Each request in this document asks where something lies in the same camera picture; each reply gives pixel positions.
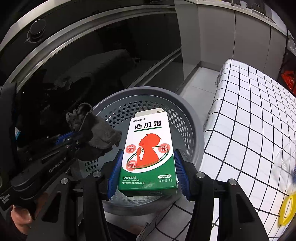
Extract dark grey cloth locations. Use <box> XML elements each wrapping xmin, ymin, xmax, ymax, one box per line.
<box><xmin>66</xmin><ymin>103</ymin><xmax>122</xmax><ymax>162</ymax></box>

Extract green white medicine box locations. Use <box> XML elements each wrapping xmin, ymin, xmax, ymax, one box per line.
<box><xmin>118</xmin><ymin>108</ymin><xmax>178</xmax><ymax>197</ymax></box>

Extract grey perforated trash basket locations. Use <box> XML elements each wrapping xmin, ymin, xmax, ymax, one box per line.
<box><xmin>80</xmin><ymin>87</ymin><xmax>204</xmax><ymax>216</ymax></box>

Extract grey kitchen cabinets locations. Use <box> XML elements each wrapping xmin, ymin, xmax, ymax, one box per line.
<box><xmin>174</xmin><ymin>1</ymin><xmax>287</xmax><ymax>79</ymax></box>

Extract person left hand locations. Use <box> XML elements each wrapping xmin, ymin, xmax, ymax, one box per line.
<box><xmin>11</xmin><ymin>205</ymin><xmax>33</xmax><ymax>235</ymax></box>

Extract black built-in oven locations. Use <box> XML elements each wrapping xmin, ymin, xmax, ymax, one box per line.
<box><xmin>1</xmin><ymin>1</ymin><xmax>184</xmax><ymax>175</ymax></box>

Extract white checkered tablecloth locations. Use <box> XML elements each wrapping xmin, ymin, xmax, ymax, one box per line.
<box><xmin>136</xmin><ymin>58</ymin><xmax>296</xmax><ymax>241</ymax></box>

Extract clear plastic jar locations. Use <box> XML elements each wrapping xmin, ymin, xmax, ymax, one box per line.
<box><xmin>273</xmin><ymin>141</ymin><xmax>295</xmax><ymax>195</ymax></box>

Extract red plastic bag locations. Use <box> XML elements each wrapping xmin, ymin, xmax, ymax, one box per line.
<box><xmin>281</xmin><ymin>70</ymin><xmax>296</xmax><ymax>95</ymax></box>

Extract yellow tape ring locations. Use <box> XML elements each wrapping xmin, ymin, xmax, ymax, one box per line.
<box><xmin>277</xmin><ymin>193</ymin><xmax>296</xmax><ymax>227</ymax></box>

